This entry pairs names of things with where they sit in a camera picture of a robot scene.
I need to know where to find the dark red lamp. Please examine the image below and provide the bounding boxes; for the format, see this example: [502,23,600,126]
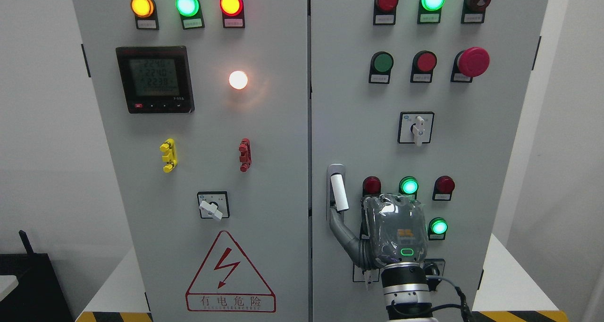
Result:
[432,176,455,201]
[362,176,381,197]
[373,0,399,25]

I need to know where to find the red push button upper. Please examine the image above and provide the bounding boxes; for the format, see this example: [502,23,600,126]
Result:
[410,50,437,83]

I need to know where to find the grey electrical cabinet door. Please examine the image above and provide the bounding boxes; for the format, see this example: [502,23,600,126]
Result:
[311,0,548,322]
[73,0,309,322]

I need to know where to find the yellow indicator lamp top left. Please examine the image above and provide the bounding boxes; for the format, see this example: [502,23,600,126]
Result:
[130,0,159,30]

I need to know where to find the green lit lamp top right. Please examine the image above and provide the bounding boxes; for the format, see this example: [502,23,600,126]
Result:
[417,0,446,25]

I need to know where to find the grey electrical cabinet left door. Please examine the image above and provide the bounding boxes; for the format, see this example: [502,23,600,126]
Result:
[73,0,309,322]

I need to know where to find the grey electrical cabinet right door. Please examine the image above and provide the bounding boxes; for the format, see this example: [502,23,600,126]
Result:
[311,0,548,322]

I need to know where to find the green lit lamp middle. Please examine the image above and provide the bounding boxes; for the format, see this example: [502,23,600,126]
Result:
[399,176,419,196]

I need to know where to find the green indicator lamp top left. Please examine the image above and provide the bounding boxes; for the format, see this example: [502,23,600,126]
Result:
[175,0,205,30]

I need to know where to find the red lit indicator lamp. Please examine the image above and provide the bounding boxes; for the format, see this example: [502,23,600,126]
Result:
[219,0,245,29]

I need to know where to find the yellow terminal connector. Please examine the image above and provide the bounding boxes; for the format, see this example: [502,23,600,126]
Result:
[159,138,178,173]

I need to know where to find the white rotary switch bottom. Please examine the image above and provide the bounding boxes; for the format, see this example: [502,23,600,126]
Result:
[352,264,381,291]

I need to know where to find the red emergency stop button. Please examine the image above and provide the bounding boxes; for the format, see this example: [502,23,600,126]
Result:
[450,46,490,83]

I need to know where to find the red electrical warning sticker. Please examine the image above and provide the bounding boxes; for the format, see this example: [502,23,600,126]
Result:
[185,230,276,313]

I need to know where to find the dark red buzzer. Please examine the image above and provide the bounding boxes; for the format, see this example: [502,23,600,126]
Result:
[460,0,491,24]

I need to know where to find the green lit lamp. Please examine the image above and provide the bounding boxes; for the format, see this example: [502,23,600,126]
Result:
[399,176,419,196]
[417,0,446,25]

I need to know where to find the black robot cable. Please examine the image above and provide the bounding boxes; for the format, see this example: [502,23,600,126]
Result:
[390,275,475,322]

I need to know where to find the dark red lamp middle right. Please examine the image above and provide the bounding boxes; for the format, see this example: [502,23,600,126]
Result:
[432,176,455,201]

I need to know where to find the white rotary switch upper right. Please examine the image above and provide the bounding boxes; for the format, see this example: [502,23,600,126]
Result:
[397,111,435,146]

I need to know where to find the red terminal connector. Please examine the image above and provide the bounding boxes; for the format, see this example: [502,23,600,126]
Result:
[239,138,251,173]

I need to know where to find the green lit button lower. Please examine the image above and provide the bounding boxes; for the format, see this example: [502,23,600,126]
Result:
[427,217,448,241]

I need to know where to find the green push button upper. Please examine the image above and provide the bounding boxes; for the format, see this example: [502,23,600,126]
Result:
[368,51,394,85]

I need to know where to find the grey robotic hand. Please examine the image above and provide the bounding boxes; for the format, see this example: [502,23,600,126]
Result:
[328,194,428,270]

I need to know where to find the white rotary switch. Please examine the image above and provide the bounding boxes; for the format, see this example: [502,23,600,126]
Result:
[397,111,435,146]
[352,264,381,291]

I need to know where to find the silver swing door handle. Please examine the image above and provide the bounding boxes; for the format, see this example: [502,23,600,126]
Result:
[327,163,349,221]

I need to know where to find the dark red lamp top right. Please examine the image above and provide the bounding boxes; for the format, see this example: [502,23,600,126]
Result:
[373,0,399,25]

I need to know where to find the black rotary knob switch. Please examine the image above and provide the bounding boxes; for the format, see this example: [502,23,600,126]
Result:
[422,258,445,292]

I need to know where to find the white lit indicator lamp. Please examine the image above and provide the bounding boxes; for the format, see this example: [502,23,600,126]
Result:
[228,70,249,90]

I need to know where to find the dark red lamp middle left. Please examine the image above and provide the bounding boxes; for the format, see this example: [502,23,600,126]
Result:
[362,176,381,197]

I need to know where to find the black box with antenna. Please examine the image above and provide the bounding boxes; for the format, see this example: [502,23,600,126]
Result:
[0,231,74,322]

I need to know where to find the black digital power meter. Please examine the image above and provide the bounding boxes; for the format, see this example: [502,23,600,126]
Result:
[115,46,195,114]

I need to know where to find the white rotary switch left door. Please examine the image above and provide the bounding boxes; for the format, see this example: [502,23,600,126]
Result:
[197,191,230,221]

